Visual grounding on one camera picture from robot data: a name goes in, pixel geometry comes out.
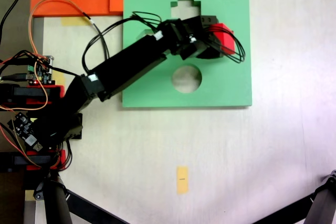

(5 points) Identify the green shape board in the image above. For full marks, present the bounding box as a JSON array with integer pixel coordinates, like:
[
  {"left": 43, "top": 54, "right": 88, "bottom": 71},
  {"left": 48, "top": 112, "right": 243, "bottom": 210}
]
[{"left": 122, "top": 0, "right": 253, "bottom": 109}]

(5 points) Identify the yellow tape strip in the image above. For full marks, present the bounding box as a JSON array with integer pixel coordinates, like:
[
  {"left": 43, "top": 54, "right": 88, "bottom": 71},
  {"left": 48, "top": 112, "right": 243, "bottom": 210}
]
[{"left": 61, "top": 16, "right": 91, "bottom": 27}]

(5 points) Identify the yellow tape mark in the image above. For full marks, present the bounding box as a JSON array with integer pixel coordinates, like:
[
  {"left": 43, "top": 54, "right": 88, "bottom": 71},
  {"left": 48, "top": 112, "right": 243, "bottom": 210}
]
[{"left": 176, "top": 166, "right": 190, "bottom": 195}]

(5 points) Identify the black tripod strut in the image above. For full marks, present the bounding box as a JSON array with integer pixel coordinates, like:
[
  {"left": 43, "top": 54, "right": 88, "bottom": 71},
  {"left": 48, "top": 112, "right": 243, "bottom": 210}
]
[
  {"left": 65, "top": 189, "right": 131, "bottom": 224},
  {"left": 252, "top": 195, "right": 317, "bottom": 224}
]

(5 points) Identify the black table clamp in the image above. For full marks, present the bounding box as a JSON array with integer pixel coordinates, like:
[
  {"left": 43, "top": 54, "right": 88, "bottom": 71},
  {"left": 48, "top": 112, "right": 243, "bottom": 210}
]
[
  {"left": 0, "top": 83, "right": 48, "bottom": 104},
  {"left": 0, "top": 154, "right": 52, "bottom": 174}
]

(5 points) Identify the notched black tripod leg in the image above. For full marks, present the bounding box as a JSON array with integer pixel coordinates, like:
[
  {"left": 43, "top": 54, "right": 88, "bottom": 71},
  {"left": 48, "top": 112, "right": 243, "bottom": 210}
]
[{"left": 306, "top": 169, "right": 336, "bottom": 224}]

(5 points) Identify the black converter circuit board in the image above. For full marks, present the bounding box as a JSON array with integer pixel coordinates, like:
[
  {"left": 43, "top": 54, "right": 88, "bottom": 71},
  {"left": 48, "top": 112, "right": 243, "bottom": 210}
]
[{"left": 12, "top": 112, "right": 44, "bottom": 153}]

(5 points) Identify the black arm wire bundle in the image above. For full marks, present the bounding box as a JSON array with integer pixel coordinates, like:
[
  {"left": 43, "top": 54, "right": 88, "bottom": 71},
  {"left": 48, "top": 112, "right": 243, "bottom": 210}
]
[{"left": 81, "top": 11, "right": 162, "bottom": 74}]

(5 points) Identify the red base bracket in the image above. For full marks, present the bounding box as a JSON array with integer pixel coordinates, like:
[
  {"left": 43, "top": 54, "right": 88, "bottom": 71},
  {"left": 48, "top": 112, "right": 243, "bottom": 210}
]
[
  {"left": 25, "top": 84, "right": 66, "bottom": 105},
  {"left": 26, "top": 150, "right": 66, "bottom": 170}
]

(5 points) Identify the circuit board with wires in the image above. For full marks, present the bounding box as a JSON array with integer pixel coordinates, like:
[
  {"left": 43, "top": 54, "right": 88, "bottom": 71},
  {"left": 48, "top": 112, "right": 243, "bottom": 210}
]
[{"left": 26, "top": 55, "right": 55, "bottom": 85}]

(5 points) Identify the long orange wire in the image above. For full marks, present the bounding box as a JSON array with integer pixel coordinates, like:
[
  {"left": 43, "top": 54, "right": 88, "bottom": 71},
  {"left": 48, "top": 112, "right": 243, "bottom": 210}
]
[{"left": 28, "top": 0, "right": 91, "bottom": 59}]

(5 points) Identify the black power cable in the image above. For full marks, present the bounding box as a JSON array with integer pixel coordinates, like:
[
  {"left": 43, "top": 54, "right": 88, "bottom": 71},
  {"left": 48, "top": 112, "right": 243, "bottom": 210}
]
[{"left": 0, "top": 0, "right": 27, "bottom": 45}]

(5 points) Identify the black USB cable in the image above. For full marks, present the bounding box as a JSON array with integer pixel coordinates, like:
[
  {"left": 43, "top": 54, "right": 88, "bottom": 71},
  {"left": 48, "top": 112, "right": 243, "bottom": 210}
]
[{"left": 0, "top": 73, "right": 36, "bottom": 81}]

